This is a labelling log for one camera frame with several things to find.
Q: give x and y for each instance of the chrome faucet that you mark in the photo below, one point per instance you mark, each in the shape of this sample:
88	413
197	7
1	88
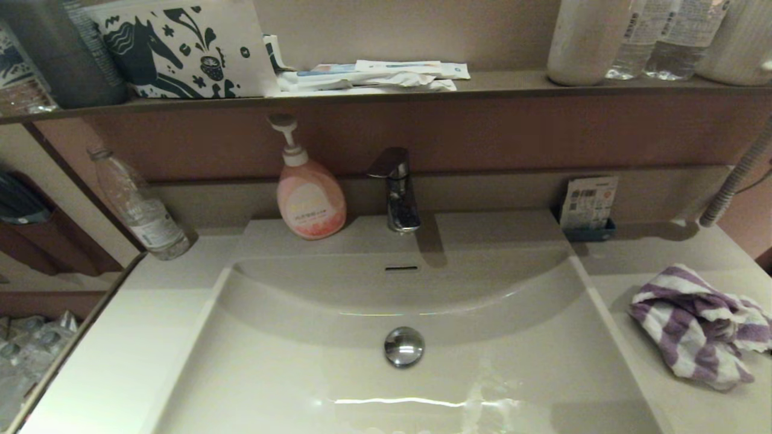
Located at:
403	205

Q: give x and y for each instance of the purple white striped towel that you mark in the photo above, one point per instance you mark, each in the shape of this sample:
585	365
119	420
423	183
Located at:
681	337

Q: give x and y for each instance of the white ceramic sink basin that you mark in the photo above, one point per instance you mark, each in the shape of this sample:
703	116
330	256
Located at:
338	386

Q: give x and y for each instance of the pink soap pump bottle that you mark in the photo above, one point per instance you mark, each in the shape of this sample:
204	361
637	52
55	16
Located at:
310	205

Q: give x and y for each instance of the chrome drain stopper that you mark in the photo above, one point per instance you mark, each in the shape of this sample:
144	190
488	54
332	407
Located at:
404	347

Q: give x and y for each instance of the crumpled white plastic wrapper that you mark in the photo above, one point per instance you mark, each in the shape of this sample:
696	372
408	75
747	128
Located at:
374	83

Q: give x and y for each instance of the white toothbrush packet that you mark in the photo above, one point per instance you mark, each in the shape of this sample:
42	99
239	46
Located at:
416	68

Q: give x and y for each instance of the blue white sachet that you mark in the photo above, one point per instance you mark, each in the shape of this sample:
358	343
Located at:
329	70

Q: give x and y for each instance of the small white printed packet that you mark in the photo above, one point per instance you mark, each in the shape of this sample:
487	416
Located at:
274	54

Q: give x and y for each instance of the dark blue card holder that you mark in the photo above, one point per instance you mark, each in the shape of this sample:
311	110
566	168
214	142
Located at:
588	234

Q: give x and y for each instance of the clear bottle with white label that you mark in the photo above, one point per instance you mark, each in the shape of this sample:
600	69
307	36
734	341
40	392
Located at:
148	217

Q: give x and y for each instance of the white box with horse print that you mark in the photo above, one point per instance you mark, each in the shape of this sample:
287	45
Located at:
181	54

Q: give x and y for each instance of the white cylindrical cup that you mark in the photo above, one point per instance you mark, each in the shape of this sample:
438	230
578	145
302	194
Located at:
585	42

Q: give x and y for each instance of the clear labelled water bottle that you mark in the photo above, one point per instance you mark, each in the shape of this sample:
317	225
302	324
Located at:
681	42
633	48

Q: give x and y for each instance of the dark grey cylindrical bottle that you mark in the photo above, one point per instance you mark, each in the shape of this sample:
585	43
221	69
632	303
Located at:
54	54

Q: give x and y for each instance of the shrink-wrapped water bottle pack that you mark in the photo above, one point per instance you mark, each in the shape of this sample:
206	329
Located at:
30	355

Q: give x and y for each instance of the white ribbed container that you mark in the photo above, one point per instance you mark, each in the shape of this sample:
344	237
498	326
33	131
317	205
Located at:
739	42

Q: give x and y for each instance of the brown wall shelf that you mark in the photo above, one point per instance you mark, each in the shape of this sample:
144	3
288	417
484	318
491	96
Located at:
512	84

